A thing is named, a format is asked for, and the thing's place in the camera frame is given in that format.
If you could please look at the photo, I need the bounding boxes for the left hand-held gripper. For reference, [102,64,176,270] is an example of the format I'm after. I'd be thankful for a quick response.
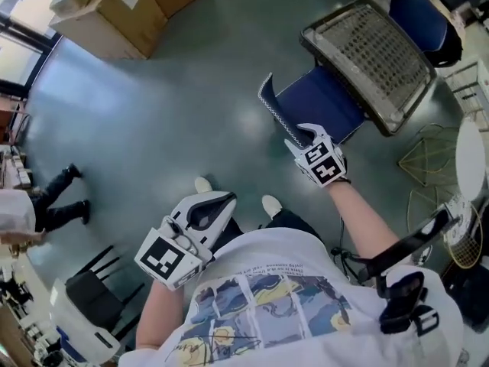
[134,190,238,292]

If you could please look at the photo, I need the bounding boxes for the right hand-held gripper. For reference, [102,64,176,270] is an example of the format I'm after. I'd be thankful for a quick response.
[257,72,348,189]

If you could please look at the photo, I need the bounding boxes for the blue chair with mesh backrest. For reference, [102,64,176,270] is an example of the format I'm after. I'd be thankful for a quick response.
[274,0,439,145]

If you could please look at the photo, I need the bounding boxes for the person's left forearm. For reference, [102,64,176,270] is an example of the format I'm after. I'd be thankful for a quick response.
[135,275,202,353]

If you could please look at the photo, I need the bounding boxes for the person's right forearm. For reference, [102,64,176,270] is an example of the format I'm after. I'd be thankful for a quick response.
[327,178,403,262]

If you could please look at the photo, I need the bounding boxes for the black chair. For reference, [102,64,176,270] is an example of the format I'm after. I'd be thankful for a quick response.
[63,244,147,340]

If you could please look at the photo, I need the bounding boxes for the blue padded chair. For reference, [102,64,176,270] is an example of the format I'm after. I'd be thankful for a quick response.
[388,0,464,69]

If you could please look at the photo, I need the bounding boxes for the person's left hand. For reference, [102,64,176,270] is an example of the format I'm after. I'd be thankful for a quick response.
[164,219,209,258]

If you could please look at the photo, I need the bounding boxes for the person's white left shoe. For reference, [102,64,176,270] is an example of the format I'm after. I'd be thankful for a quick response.
[194,177,215,195]

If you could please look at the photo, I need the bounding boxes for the person's white shoe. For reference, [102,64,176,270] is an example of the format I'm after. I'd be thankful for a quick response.
[194,177,215,195]
[261,194,284,220]

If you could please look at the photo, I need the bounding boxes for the person's white right shoe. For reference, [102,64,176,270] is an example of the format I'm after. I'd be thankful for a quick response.
[261,194,284,220]

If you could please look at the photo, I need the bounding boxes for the person's black trousers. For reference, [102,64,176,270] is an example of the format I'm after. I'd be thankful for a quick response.
[213,207,325,250]

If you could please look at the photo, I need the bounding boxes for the white plastic appliance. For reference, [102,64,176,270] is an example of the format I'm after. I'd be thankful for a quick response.
[48,277,121,365]

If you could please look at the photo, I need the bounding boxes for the white printed t-shirt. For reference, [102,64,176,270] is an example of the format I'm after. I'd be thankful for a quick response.
[135,229,465,367]

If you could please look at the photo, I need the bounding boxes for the cluttered storage shelf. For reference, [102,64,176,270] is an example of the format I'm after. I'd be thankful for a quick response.
[0,96,32,193]

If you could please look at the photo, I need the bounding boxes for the large cardboard box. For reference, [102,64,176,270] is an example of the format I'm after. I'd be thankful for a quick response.
[48,0,170,61]

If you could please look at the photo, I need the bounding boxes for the white round side table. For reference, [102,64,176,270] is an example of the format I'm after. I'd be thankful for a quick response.
[397,115,489,203]

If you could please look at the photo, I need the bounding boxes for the black cable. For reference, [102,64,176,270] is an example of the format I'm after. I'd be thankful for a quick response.
[329,215,368,284]

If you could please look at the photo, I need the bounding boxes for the black shoulder strap mount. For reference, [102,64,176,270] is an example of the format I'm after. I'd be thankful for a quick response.
[361,203,461,336]

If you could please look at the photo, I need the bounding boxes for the gold wire basket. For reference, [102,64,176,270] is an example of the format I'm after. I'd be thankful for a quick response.
[406,186,485,271]

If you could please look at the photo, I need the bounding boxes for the glass door with dark frame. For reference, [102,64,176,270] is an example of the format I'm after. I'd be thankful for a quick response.
[0,0,65,102]

